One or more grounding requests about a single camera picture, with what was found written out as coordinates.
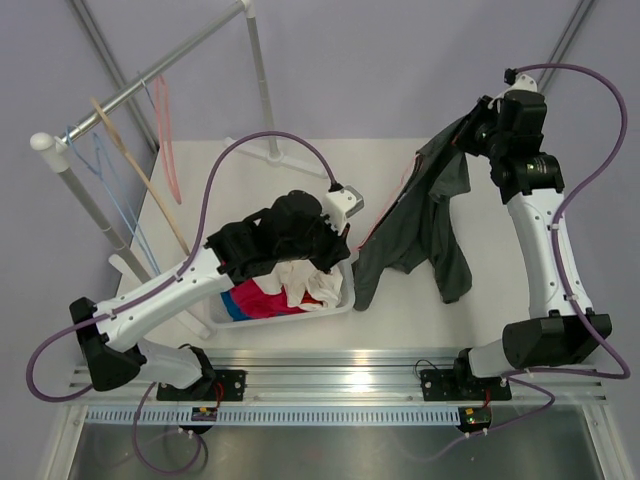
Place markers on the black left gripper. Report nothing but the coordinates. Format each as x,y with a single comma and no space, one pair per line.
330,248

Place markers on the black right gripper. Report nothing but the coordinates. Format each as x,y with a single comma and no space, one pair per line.
470,126

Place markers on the thin pink wire hanger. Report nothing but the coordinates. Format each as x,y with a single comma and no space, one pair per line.
407,173

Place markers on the dark grey t shirt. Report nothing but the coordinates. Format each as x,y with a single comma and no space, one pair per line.
417,227

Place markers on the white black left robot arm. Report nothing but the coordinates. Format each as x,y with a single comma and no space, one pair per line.
111,333

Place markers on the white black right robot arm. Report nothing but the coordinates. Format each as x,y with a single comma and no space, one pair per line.
563,327

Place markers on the thick pink plastic hanger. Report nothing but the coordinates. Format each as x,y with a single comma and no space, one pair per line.
164,130

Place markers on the beige wooden hanger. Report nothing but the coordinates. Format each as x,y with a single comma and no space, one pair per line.
117,141

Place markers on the white cloth in basket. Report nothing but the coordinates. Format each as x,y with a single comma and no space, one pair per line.
304,286

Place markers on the white plastic laundry basket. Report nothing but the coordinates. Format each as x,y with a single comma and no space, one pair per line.
219,318

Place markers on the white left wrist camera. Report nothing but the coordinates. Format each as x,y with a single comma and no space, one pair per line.
343,203

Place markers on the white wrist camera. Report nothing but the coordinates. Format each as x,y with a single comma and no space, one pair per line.
515,81
343,203

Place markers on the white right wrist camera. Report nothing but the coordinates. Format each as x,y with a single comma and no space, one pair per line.
515,81

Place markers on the aluminium mounting rail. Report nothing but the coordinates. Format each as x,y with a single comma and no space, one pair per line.
348,376

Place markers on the blue wire hanger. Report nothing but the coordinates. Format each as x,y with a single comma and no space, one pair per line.
104,170

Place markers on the white slotted cable duct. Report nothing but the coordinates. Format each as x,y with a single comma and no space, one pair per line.
276,416

